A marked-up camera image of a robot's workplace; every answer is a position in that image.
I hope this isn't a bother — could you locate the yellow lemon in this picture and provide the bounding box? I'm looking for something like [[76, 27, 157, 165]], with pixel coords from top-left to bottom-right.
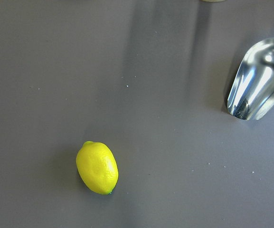
[[76, 141, 119, 195]]

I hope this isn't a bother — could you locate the metal scoop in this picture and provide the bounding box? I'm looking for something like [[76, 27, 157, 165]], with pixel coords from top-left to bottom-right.
[[227, 38, 274, 120]]

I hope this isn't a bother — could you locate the wooden mug stand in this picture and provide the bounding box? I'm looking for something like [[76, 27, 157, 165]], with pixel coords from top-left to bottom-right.
[[201, 0, 225, 2]]

